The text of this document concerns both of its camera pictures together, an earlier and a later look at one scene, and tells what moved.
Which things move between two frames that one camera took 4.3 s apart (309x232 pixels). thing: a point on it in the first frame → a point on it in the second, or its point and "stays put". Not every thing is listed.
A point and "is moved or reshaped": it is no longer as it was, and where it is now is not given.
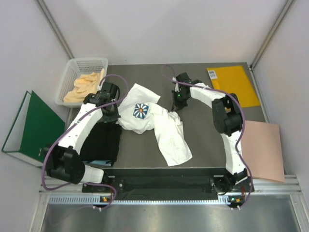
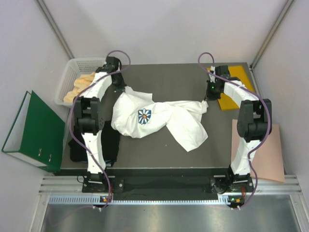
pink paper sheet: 261,149 stays put
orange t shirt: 84,84 stays put
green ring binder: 35,126 stays put
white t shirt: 138,114 is moved or reshaped
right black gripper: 176,105 → 209,96
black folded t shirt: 101,146 stays put
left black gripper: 113,118 → 120,87
